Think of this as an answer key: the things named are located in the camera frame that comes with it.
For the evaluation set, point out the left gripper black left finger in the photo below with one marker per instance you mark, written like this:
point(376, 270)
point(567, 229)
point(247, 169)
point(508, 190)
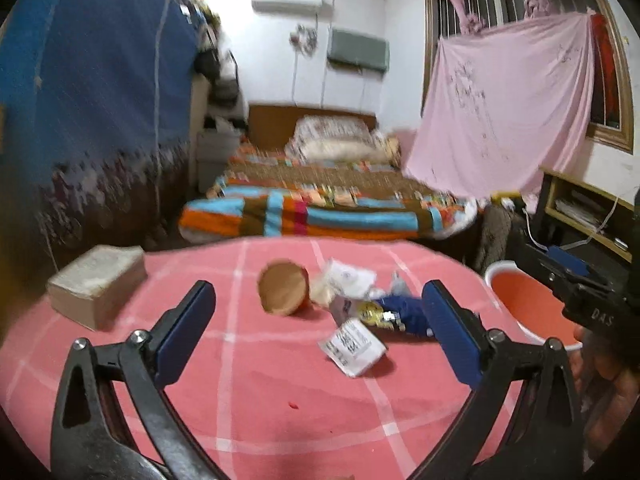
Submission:
point(112, 417)

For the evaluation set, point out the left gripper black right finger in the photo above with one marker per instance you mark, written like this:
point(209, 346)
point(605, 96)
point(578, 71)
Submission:
point(521, 419)

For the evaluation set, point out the blue snack wrapper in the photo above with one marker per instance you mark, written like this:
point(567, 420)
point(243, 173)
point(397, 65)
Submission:
point(401, 314)

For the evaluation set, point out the white medicine sachet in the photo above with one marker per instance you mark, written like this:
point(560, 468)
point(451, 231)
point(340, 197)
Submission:
point(353, 348)

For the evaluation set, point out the white paper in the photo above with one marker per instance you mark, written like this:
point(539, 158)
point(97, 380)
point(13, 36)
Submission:
point(341, 279)

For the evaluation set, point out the person's right hand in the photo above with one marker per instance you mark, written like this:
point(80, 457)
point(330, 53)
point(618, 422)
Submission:
point(607, 387)

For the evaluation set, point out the orange bin with white rim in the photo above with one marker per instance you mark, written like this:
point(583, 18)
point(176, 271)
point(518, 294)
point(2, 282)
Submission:
point(531, 304)

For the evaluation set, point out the wooden desk shelf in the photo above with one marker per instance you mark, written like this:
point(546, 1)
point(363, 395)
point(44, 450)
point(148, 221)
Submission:
point(551, 228)

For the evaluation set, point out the papers on shelf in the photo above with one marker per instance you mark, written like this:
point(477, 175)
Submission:
point(581, 209)

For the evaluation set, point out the checkered grey bag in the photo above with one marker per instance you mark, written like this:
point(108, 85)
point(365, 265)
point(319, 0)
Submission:
point(496, 228)

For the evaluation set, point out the beige tissue pack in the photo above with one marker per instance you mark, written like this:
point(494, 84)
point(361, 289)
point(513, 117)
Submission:
point(93, 289)

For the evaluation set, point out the yellow power strip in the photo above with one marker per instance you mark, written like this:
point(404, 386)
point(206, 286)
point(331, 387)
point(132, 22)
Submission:
point(512, 201)

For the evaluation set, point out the pink checkered tablecloth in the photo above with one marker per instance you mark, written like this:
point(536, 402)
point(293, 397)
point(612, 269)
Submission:
point(262, 398)

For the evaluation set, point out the pink hanging sheet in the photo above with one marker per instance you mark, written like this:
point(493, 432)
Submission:
point(504, 105)

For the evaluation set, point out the bed with colourful blanket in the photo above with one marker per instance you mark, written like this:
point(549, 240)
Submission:
point(269, 194)

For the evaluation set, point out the white nightstand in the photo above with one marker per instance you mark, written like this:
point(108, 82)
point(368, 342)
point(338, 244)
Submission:
point(213, 150)

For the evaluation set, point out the floral pillow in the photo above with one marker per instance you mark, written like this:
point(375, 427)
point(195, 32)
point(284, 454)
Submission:
point(341, 139)

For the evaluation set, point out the wooden bed headboard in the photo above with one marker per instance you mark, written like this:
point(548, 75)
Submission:
point(270, 126)

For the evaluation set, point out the blue starry wardrobe cover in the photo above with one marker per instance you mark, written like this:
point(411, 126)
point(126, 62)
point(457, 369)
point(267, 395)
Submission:
point(96, 97)

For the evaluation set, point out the white air conditioner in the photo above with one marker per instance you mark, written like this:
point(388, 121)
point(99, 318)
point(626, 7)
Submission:
point(291, 7)

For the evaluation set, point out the wooden window frame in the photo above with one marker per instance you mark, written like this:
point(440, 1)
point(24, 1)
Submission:
point(612, 112)

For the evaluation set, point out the green wall cover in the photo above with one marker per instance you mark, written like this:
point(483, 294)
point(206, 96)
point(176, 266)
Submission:
point(360, 51)

